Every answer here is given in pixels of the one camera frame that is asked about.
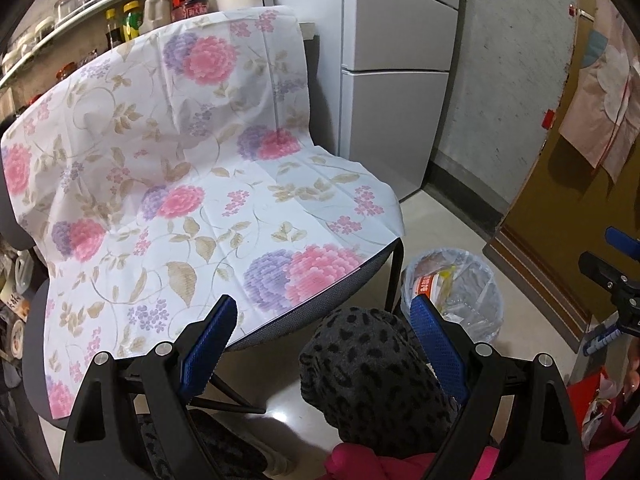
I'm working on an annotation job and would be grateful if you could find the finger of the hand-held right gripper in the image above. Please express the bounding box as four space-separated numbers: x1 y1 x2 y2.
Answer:
578 252 640 293
604 226 640 257

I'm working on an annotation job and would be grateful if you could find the white plastic jug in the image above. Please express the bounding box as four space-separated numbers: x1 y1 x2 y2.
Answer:
142 0 171 33

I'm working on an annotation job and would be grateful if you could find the person's right hand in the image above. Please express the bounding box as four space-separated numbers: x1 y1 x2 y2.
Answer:
621 337 640 402

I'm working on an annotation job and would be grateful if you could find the dark soy sauce bottle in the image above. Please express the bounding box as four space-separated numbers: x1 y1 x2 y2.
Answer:
104 9 125 51

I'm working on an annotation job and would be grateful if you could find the trash bin with plastic bag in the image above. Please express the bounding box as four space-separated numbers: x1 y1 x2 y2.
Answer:
400 247 505 346

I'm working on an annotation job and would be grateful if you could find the red plastic bag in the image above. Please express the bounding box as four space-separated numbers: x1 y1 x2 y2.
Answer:
567 367 626 453

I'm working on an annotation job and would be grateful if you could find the brown wooden door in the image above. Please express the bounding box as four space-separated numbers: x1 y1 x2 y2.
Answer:
482 52 640 356

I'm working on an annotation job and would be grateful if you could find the pink hanging cloth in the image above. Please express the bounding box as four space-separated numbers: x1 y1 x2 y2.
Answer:
559 27 640 183

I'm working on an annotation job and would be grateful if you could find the grey refrigerator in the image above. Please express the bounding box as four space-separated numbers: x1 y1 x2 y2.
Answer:
272 0 462 201

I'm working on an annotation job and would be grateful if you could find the dark grey office chair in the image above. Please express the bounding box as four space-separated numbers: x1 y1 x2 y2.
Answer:
0 25 406 431

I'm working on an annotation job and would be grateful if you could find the metal wall shelf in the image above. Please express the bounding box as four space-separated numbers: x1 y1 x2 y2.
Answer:
0 0 206 88

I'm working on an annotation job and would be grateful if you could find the yellow green bottle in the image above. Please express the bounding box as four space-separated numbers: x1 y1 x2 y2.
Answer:
121 1 143 43

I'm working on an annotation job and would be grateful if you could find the blue white-dotted object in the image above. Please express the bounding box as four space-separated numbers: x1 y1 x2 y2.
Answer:
582 327 626 361

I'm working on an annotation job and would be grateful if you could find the floral printed cloth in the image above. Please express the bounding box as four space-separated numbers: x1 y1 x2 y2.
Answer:
0 5 405 418

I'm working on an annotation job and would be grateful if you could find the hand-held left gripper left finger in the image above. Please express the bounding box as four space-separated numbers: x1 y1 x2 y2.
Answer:
59 295 238 480

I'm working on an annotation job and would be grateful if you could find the red white noodle bowl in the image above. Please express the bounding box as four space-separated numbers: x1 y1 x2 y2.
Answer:
412 272 451 301

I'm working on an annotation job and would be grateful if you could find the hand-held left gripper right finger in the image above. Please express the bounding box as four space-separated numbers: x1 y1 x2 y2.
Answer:
409 294 586 480

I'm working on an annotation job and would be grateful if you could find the pink jacket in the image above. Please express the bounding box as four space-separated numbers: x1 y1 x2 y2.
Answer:
324 437 640 480

